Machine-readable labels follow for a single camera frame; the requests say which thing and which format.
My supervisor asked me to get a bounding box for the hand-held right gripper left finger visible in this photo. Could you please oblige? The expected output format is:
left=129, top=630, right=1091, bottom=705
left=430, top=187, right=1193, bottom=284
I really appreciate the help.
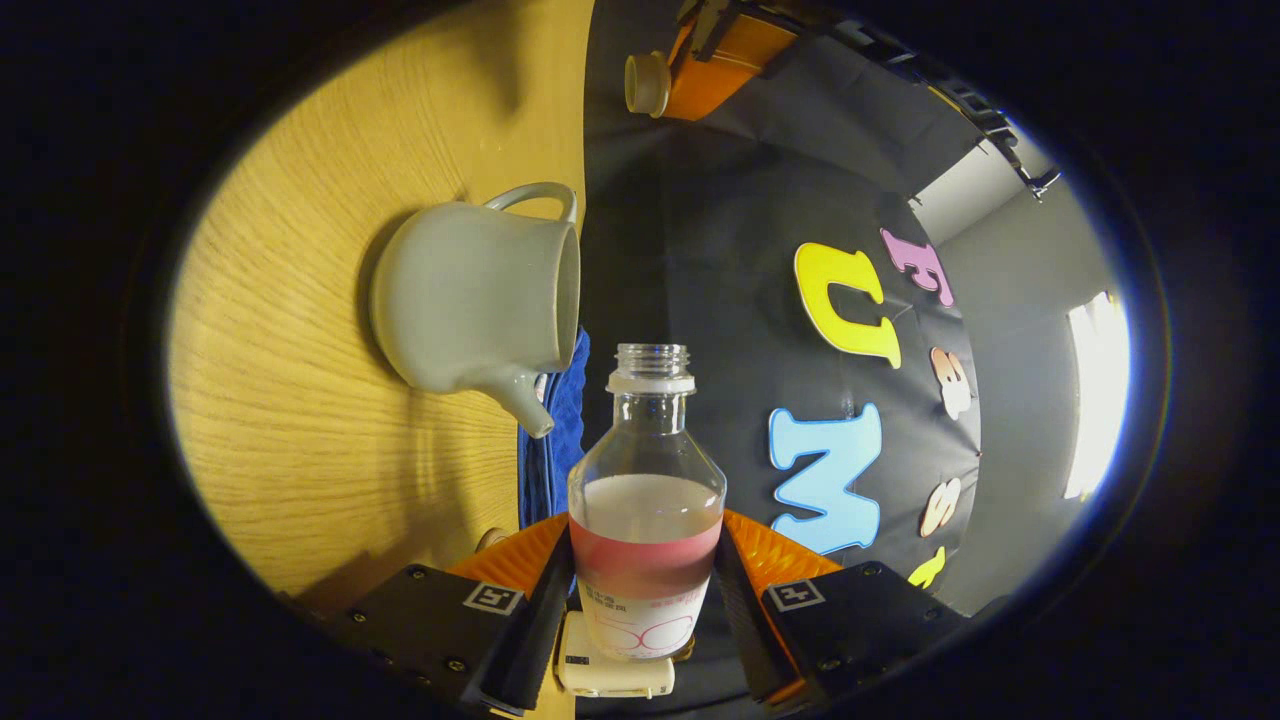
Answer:
left=330, top=512, right=577, bottom=716

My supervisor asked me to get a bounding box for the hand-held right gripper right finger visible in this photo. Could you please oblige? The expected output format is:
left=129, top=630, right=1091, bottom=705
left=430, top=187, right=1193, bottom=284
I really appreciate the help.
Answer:
left=712, top=508, right=966, bottom=711

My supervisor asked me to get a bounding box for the clear plastic water bottle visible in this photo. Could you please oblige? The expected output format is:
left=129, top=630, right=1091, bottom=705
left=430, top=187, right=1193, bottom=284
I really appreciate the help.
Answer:
left=567, top=343, right=728, bottom=661

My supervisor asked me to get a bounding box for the white ceramic teacup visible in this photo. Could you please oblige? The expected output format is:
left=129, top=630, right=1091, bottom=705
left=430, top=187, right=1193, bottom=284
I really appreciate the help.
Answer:
left=368, top=182, right=583, bottom=439

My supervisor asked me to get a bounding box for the white toaster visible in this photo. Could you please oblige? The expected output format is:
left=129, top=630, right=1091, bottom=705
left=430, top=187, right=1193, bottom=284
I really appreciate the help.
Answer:
left=555, top=610, right=676, bottom=698

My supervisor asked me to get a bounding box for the blue folded towel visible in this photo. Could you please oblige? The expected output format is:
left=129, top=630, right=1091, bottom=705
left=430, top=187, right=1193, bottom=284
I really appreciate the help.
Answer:
left=517, top=325, right=591, bottom=531

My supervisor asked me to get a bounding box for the black backdrop cloth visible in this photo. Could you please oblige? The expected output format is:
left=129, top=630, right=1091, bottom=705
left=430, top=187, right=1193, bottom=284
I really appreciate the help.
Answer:
left=575, top=0, right=1061, bottom=716

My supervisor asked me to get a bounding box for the white ceiling light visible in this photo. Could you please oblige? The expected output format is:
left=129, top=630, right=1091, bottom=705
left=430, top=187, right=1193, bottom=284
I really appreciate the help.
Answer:
left=1063, top=290, right=1132, bottom=501

